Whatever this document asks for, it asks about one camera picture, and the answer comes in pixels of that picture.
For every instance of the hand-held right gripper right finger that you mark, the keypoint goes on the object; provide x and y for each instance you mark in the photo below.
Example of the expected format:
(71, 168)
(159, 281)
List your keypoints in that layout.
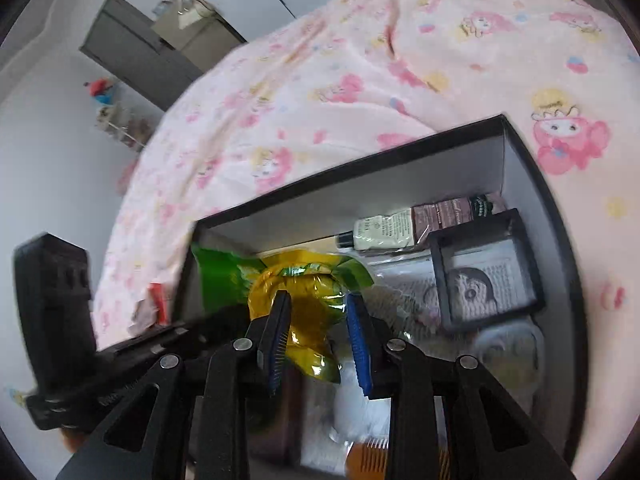
(357, 345)

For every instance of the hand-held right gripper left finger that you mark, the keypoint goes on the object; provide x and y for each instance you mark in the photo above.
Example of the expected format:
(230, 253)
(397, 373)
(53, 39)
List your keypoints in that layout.
(277, 340)

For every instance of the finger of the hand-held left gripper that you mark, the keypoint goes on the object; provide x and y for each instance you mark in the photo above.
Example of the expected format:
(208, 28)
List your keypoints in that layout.
(200, 332)

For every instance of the green yellow snack packet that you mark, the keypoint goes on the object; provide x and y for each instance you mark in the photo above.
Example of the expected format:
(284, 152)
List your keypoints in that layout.
(300, 295)

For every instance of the black cardboard box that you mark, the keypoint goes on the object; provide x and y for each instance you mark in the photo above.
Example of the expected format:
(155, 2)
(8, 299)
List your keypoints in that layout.
(380, 195)

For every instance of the red envelope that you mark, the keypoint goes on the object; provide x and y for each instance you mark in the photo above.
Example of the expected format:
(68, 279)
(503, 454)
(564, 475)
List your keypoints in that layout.
(160, 302)

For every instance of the white round object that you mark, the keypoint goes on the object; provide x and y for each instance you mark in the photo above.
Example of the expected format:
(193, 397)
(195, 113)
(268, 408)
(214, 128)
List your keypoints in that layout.
(362, 410)

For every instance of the clear plastic bag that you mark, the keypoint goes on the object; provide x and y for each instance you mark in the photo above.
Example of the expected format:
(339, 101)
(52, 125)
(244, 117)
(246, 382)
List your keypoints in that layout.
(405, 290)

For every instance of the orange comb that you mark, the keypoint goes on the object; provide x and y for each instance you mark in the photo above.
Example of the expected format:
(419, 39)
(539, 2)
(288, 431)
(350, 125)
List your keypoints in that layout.
(370, 460)

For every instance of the cream tube black cap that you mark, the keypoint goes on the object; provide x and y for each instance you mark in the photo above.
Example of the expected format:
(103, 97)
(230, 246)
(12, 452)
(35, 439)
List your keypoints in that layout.
(385, 230)

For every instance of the plush toy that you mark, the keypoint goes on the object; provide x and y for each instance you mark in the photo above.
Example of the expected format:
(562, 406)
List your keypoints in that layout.
(100, 90)

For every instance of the pink printed blanket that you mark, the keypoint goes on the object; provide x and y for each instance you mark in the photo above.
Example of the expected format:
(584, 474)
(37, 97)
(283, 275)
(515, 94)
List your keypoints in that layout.
(350, 85)

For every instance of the grey cabinet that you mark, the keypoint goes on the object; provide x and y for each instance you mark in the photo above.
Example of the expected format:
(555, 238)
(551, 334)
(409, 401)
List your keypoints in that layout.
(125, 40)

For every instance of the beige cabinet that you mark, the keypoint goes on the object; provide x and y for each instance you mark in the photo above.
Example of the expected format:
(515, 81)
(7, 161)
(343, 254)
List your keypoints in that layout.
(200, 40)

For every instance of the black display frame box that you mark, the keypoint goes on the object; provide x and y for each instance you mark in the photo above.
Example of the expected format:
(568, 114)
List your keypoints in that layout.
(480, 280)

